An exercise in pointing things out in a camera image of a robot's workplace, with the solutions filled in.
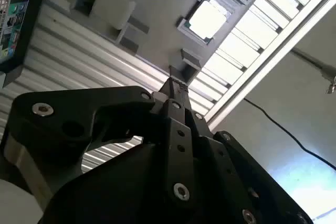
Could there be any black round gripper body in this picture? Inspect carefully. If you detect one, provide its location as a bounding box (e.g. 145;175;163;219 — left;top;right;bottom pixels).
41;142;237;224

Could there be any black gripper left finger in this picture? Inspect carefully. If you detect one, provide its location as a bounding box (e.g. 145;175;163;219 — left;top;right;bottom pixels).
4;76;197;204

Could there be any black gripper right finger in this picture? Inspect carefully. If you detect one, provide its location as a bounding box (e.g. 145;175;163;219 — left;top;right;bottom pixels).
173;79;313;224

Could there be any silver square CPU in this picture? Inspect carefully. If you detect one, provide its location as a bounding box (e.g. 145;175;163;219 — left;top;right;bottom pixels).
183;0;232;41

